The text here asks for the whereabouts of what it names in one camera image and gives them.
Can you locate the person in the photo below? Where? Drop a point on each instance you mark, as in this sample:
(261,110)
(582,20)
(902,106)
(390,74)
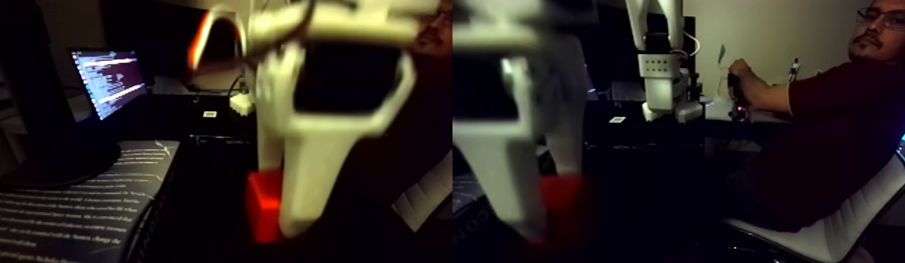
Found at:
(849,132)
(432,110)

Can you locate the black box with lettering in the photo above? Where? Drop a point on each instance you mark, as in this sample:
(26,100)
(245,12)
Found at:
(221,138)
(643,144)

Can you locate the red cube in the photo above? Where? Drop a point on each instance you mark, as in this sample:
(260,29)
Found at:
(566,209)
(263,213)

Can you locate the laptop with lit screen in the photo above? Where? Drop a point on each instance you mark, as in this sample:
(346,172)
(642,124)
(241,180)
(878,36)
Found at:
(111,79)

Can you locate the person's hand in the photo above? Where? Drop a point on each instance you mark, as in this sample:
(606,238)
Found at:
(741,75)

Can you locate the small figurine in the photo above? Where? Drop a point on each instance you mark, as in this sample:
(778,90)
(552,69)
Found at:
(794,70)

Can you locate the black monitor with round stand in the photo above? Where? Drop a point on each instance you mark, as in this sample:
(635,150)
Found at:
(34,110)

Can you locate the small white label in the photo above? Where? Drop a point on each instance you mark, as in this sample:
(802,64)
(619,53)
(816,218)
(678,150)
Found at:
(617,119)
(209,114)

